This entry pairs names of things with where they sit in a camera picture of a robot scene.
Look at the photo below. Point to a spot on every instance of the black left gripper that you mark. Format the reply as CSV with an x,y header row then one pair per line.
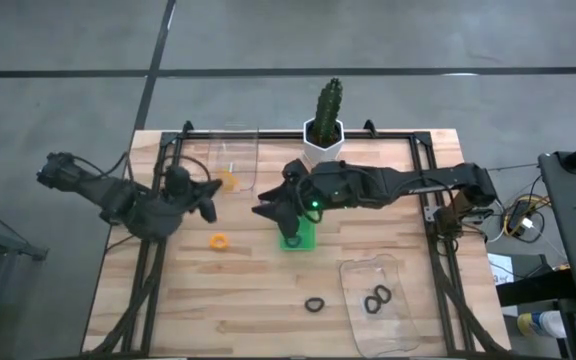
x,y
188,205

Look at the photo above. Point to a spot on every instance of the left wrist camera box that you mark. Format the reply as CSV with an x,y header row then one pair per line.
x,y
178,181

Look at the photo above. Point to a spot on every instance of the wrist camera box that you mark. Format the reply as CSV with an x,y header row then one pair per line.
x,y
293,172
178,181

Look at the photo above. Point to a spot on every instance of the white hexagonal pot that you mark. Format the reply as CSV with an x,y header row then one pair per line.
x,y
313,152

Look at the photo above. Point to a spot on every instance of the black metal table frame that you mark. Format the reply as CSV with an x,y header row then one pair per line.
x,y
278,135

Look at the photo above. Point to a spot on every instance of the clear plastic bin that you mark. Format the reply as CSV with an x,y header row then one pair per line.
x,y
393,330
243,150

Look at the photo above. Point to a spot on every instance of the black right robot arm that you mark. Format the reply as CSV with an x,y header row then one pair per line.
x,y
408,182

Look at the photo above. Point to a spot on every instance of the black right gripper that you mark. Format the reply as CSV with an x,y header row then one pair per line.
x,y
308,192

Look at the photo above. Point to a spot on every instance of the grey metal stand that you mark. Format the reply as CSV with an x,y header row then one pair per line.
x,y
13,245

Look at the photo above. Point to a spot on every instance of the white paper sheet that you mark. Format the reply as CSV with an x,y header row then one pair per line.
x,y
499,272

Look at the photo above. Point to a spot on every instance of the green plastic basket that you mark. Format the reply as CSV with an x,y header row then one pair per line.
x,y
309,241

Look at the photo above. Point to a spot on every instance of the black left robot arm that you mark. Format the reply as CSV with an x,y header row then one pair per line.
x,y
118,200

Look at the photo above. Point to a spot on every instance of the white power adapter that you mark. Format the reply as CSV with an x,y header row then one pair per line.
x,y
527,222

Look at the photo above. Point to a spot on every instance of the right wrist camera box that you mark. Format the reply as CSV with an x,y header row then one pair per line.
x,y
293,172

